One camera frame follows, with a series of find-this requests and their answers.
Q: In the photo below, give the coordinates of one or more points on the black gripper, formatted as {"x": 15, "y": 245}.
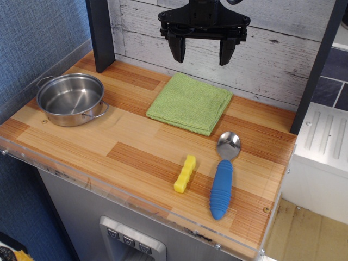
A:
{"x": 203, "y": 20}

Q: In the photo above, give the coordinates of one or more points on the green towel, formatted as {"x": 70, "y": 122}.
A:
{"x": 190, "y": 104}

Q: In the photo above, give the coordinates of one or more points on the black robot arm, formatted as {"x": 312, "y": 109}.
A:
{"x": 208, "y": 20}

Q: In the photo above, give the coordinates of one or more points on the clear acrylic table edge guard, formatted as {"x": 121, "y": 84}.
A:
{"x": 141, "y": 174}

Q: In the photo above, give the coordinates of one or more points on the yellow plastic toy block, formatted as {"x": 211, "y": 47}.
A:
{"x": 184, "y": 177}

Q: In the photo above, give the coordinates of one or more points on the stainless steel pot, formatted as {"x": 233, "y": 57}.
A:
{"x": 72, "y": 99}

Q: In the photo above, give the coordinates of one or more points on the white toy sink unit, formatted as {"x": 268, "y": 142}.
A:
{"x": 317, "y": 171}

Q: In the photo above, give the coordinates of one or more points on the silver dispenser button panel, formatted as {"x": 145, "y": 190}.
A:
{"x": 125, "y": 243}

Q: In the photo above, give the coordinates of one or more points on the yellow object bottom left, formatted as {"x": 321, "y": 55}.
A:
{"x": 8, "y": 254}

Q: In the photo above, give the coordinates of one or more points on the blue handled metal spoon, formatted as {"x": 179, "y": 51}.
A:
{"x": 228, "y": 147}

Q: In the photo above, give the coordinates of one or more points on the dark left shelf post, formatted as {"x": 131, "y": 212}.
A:
{"x": 101, "y": 35}

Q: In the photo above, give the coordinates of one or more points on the dark shelf post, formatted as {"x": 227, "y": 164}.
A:
{"x": 101, "y": 35}
{"x": 322, "y": 55}

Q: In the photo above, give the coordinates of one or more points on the dark right shelf post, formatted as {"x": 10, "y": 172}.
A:
{"x": 322, "y": 55}

